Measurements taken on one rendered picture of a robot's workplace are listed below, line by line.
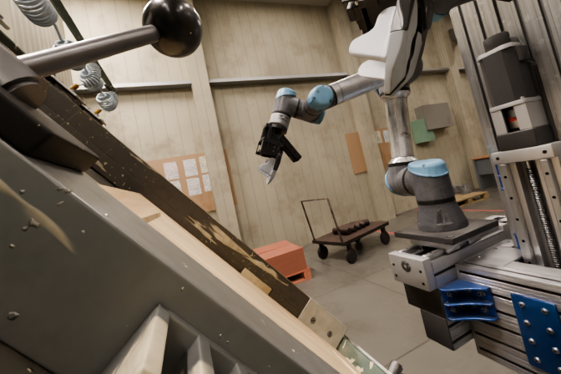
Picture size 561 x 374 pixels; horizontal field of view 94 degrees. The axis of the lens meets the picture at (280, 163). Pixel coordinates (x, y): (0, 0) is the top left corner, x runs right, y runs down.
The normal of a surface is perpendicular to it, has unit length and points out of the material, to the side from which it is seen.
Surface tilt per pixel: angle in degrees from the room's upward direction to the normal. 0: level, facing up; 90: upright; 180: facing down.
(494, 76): 90
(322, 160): 90
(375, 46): 68
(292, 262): 90
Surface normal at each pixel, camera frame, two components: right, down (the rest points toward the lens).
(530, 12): -0.91, 0.17
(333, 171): 0.36, -0.15
